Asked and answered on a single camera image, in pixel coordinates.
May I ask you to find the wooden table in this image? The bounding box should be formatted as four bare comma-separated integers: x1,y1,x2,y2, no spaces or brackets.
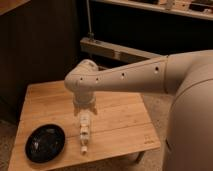
8,81,160,171

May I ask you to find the black ceramic bowl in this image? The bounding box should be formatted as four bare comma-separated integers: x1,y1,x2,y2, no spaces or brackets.
25,124,65,163

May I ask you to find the wooden shelf beam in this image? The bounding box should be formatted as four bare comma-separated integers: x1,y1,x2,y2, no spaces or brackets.
80,37,165,63

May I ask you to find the clear plastic bottle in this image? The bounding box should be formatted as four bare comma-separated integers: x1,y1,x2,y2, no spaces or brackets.
80,112,91,155

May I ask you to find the metal pole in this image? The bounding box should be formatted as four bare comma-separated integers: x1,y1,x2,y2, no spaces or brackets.
86,0,94,41

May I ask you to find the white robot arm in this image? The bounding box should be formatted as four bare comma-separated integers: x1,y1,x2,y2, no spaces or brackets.
65,50,213,171

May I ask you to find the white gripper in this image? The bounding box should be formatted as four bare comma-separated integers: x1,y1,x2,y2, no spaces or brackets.
73,98,98,116

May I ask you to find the upper wooden shelf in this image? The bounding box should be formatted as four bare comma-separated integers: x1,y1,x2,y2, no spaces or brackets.
93,0,213,21

